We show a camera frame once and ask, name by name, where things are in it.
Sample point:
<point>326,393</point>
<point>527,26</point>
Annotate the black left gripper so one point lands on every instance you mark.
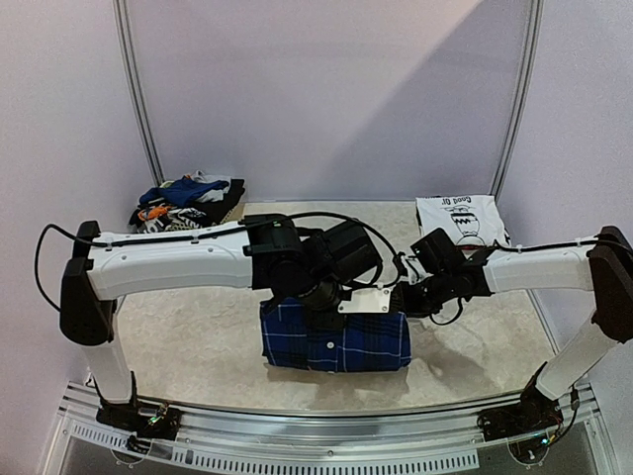
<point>316,320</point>

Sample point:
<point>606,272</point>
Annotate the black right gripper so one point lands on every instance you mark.
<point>410,294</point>

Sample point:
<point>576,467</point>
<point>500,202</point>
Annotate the blue plaid flannel shirt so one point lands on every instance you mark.
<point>359,343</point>

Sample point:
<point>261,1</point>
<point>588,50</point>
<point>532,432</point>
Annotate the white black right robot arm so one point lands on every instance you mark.
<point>594,272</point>

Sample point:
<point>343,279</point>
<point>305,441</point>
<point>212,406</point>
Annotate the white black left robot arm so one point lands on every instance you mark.
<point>259,252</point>

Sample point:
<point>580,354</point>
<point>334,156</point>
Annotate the cream perforated laundry basket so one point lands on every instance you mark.
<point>222,217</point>

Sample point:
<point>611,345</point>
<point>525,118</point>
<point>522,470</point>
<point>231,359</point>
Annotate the folded white cartoon t-shirt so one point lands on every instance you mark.
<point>471,221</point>

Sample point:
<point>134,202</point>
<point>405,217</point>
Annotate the black garment in basket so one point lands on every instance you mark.
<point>233,198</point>

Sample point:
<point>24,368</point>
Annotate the grey garment in basket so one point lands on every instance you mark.
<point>207,178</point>

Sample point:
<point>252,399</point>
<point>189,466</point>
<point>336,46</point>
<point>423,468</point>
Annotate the solid blue garment in basket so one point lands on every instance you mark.
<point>186,191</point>

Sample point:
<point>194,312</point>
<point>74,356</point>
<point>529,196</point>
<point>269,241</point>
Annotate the black white orange printed shirt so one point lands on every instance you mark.
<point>164,218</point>

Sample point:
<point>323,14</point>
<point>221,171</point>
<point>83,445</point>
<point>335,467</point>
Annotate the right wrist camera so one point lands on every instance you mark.
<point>432,255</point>

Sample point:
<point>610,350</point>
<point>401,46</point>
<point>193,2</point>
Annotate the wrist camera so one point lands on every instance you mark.
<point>432,255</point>
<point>342,254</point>

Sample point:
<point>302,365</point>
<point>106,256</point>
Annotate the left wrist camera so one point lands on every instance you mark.
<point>342,254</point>

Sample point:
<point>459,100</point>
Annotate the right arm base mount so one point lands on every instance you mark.
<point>532,412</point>

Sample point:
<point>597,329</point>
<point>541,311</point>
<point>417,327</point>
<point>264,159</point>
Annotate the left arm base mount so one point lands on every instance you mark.
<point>143,419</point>

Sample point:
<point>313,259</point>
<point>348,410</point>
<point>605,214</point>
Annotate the aluminium front rail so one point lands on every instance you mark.
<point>437,440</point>

